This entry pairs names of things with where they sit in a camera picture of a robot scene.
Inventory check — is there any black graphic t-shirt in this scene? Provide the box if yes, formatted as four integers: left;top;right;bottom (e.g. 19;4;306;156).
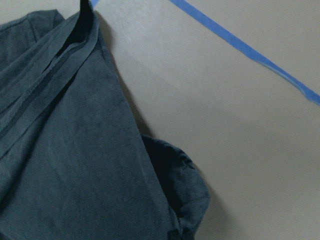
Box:
0;0;210;240

